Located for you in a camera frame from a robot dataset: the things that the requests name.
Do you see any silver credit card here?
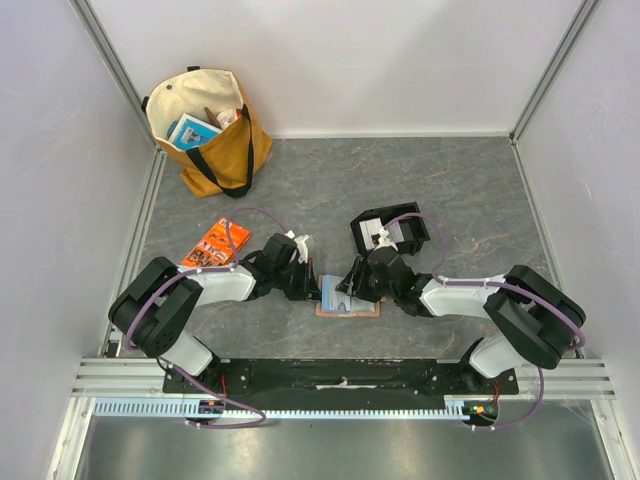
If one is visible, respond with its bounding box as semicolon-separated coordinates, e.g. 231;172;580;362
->
329;292;376;313

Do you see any brown item in bag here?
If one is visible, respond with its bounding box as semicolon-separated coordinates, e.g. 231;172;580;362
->
204;107;221;129

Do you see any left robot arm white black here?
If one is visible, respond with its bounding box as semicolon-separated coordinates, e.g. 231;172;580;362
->
108;231;321;393

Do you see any white card stack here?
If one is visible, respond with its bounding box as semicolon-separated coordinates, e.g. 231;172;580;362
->
359;217;383;251

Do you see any blue white book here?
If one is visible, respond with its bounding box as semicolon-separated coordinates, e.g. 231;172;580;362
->
168;113;222;151

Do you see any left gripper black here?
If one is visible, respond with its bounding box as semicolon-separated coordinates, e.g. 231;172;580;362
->
273;258;324;303

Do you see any slotted cable duct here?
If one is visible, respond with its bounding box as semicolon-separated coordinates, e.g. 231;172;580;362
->
93;397;471;421

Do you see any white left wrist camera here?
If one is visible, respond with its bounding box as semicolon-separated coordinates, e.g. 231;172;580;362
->
285;230;313;264

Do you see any black plastic bin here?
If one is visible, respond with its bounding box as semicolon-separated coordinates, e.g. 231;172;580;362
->
350;202;430;255

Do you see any orange product box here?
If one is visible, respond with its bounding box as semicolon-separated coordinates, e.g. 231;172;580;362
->
181;217;251;268

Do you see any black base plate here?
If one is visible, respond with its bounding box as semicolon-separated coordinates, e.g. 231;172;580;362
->
162;357;520;407

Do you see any brown leather card holder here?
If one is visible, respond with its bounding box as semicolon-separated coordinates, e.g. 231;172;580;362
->
315;275;381;318

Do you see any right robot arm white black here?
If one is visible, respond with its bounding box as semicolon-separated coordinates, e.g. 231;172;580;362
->
334;247;586;394

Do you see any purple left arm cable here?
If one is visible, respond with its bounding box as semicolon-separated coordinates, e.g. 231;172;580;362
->
124;206;296;430

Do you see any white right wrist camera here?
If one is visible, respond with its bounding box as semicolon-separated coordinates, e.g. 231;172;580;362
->
372;227;398;251

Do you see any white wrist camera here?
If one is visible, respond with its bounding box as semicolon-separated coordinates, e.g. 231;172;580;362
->
285;230;313;264
372;227;398;251

